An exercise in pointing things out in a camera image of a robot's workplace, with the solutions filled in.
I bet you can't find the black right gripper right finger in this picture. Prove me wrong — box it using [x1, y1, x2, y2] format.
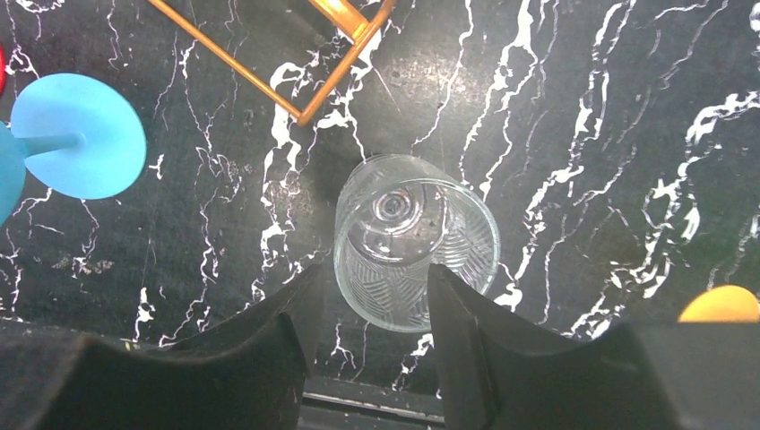
[427, 264, 759, 429]

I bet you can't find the red plastic goblet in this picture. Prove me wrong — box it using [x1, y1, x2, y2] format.
[0, 44, 7, 97]

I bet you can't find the blue plastic goblet front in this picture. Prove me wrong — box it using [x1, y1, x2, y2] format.
[1, 73, 147, 219]

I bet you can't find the orange plastic goblet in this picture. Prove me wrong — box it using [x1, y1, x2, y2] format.
[678, 285, 759, 323]

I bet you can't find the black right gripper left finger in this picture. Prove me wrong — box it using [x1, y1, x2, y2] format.
[1, 265, 324, 429]

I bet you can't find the clear cut glass goblet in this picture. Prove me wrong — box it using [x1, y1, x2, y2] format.
[333, 154, 501, 333]

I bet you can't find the gold wire glass rack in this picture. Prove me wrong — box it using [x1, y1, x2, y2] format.
[152, 1, 396, 126]

